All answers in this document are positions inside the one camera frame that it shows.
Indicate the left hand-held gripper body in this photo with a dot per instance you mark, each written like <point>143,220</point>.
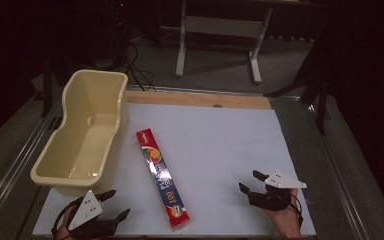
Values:
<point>88,208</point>

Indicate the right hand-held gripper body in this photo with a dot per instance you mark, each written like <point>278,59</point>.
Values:
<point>273,199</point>

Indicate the cream plastic bin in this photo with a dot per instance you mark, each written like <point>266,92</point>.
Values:
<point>86,146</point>

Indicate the long red and blue box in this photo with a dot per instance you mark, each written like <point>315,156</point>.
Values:
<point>161,178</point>

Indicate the person's right hand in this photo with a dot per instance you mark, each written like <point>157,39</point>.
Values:
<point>288,221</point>

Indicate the person's left hand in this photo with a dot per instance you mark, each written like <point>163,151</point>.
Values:
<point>63,230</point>

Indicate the white table mat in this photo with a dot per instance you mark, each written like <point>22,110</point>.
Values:
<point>220,150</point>

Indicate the wooden board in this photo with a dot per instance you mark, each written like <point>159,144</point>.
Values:
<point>193,99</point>

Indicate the dark metal stand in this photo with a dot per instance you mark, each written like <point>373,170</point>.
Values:
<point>316,80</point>

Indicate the black thin stand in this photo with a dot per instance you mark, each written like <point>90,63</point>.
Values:
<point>46,86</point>

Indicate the aluminium rail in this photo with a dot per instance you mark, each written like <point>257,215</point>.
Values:
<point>338,180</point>
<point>16,163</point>

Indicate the white metal table frame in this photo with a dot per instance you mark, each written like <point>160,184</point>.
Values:
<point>220,26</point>

